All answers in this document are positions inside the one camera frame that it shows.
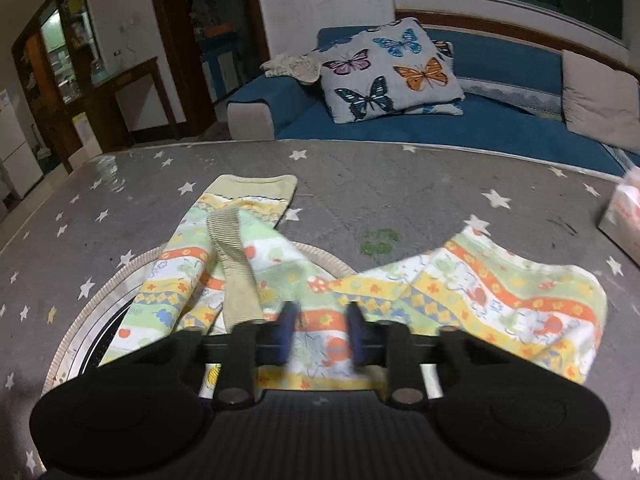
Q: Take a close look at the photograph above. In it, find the colourful patterned baby garment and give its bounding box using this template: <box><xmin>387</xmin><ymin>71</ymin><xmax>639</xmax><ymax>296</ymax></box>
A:
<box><xmin>104</xmin><ymin>174</ymin><xmax>606</xmax><ymax>390</ymax></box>

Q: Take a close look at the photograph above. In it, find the round induction cooker plate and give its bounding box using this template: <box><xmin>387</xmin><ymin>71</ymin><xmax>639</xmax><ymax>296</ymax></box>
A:
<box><xmin>43</xmin><ymin>237</ymin><xmax>369</xmax><ymax>391</ymax></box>

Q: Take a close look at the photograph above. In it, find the pink tissue box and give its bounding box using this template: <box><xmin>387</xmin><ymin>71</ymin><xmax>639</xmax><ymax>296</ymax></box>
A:
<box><xmin>599</xmin><ymin>166</ymin><xmax>640</xmax><ymax>263</ymax></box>

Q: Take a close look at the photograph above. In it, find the butterfly print pillow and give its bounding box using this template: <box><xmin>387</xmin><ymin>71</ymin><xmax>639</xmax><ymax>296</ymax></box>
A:
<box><xmin>311</xmin><ymin>18</ymin><xmax>464</xmax><ymax>125</ymax></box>

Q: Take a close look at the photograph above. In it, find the cream cloth on sofa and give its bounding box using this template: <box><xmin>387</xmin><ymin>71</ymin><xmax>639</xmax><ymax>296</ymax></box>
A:
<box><xmin>260</xmin><ymin>53</ymin><xmax>321</xmax><ymax>86</ymax></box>

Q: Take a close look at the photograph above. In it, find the blue sofa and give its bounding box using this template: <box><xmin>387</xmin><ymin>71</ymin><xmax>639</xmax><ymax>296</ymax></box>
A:
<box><xmin>227</xmin><ymin>28</ymin><xmax>639</xmax><ymax>176</ymax></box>

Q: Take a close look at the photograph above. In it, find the white refrigerator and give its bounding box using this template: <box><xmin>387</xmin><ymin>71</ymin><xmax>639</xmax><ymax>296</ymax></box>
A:
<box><xmin>0</xmin><ymin>90</ymin><xmax>43</xmax><ymax>200</ymax></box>

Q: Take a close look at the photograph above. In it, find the dark wooden side table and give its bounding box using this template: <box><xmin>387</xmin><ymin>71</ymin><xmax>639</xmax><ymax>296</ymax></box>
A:
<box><xmin>73</xmin><ymin>56</ymin><xmax>179</xmax><ymax>152</ymax></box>

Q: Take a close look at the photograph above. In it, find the beige plain cushion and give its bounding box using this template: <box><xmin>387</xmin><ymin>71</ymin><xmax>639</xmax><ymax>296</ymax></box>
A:
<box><xmin>562</xmin><ymin>50</ymin><xmax>640</xmax><ymax>153</ymax></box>

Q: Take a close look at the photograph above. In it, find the wooden display cabinet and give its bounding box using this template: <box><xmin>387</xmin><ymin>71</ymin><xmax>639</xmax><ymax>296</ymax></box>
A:
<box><xmin>12</xmin><ymin>0</ymin><xmax>102</xmax><ymax>170</ymax></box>

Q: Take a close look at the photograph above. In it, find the dark wooden door frame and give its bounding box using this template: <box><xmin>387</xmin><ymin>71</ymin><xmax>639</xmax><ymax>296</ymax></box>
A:
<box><xmin>152</xmin><ymin>0</ymin><xmax>269</xmax><ymax>140</ymax></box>

